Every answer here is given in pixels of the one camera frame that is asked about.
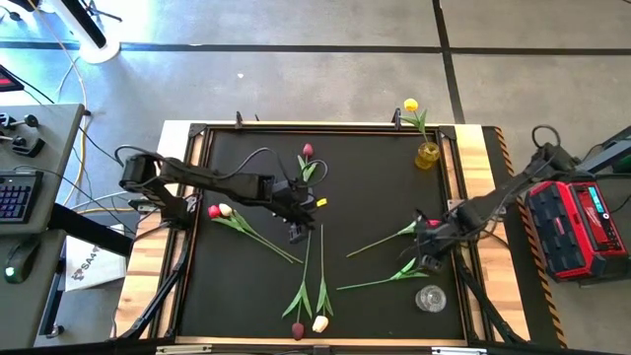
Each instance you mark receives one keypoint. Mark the black metal beam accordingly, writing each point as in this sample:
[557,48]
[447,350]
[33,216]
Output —
[93,232]

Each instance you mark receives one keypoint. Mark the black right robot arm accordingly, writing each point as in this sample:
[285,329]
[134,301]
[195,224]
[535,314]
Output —
[493,202]

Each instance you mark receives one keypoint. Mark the black metal table frame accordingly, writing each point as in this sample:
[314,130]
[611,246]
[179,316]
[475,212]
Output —
[196,129]

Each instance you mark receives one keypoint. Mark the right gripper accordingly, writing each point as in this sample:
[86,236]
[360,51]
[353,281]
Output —
[436,236]

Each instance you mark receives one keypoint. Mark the black table mat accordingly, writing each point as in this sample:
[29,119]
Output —
[246,305]

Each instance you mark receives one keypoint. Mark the black computer mouse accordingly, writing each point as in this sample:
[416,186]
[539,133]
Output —
[20,261]

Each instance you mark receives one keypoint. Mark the yellow artificial tulip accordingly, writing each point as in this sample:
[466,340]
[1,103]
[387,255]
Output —
[410,104]
[405,270]

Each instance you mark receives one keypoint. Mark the red artificial tulip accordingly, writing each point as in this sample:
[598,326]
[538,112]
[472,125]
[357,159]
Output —
[212,212]
[409,229]

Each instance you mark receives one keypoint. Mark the dark monitor screen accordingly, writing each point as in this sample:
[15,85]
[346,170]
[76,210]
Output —
[9,81]

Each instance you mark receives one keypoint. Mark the dark maroon artificial tulip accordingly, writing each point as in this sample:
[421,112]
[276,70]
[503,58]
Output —
[307,150]
[298,329]

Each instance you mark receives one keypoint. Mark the grey equipment case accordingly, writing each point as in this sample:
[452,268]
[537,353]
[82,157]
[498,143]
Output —
[611,153]

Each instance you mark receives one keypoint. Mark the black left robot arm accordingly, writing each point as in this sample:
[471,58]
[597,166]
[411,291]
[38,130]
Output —
[222,185]

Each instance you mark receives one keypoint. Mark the black knob lever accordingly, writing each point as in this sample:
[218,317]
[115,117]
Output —
[30,120]

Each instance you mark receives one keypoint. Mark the black table clamp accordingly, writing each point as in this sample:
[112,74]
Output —
[397,120]
[239,120]

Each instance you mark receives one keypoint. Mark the clear glass vase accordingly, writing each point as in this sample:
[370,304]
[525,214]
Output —
[431,299]

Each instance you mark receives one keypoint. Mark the black panel with hazard stripes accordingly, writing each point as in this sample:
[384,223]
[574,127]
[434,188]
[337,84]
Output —
[532,315]

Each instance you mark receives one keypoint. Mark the black computer keyboard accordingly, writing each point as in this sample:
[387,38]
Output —
[17,197]

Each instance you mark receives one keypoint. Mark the amber glass vase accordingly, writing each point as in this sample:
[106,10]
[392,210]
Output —
[427,155]

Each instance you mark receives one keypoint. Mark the yellow tape tag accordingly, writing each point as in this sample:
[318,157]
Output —
[321,202]

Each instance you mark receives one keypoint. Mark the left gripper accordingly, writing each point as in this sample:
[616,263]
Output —
[296,202]

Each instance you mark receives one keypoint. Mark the grey desk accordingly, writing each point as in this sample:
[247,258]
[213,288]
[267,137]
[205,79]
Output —
[59,148]
[29,320]

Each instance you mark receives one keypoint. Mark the black desk clamp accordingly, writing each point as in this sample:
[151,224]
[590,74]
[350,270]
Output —
[30,147]

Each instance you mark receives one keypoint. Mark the red portable power station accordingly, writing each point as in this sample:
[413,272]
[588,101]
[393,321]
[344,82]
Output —
[562,232]

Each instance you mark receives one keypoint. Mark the white pedestal stand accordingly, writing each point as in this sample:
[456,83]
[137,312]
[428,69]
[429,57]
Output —
[98,51]

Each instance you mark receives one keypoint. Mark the cream artificial tulip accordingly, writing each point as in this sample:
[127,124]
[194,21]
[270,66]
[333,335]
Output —
[320,323]
[227,209]

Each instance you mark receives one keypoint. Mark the silver metal bracket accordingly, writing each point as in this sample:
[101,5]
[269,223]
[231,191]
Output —
[458,351]
[182,350]

